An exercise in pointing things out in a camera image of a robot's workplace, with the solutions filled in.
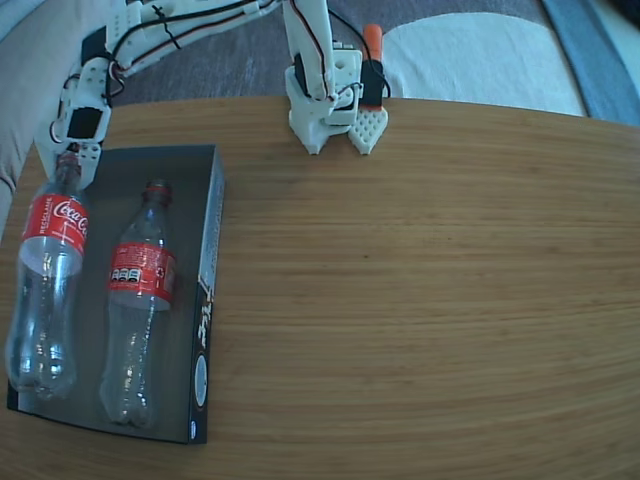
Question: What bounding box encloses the clear bottle barcode label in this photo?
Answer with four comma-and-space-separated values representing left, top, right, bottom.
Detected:
4, 152, 92, 401

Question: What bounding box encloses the clear bottle nutrition icons label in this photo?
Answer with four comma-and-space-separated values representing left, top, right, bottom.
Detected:
98, 178, 177, 429

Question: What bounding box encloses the grey cardboard box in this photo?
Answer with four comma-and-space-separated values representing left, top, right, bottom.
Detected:
5, 144, 229, 446

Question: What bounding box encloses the beige sofa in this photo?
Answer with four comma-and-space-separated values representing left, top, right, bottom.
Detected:
0, 0, 129, 236

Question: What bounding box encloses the dark grey textured rug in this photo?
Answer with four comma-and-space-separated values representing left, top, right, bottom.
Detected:
79, 0, 556, 111

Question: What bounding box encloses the orange clamp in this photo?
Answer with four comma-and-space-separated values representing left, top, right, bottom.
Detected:
360, 23, 389, 111

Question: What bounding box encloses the white cushion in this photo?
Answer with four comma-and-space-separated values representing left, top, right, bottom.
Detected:
382, 12, 586, 117

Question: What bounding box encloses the blue grey fabric strip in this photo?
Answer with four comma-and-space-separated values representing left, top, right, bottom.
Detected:
542, 0, 640, 126

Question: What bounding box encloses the black camera cable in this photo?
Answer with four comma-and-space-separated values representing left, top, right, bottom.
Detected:
102, 0, 391, 101

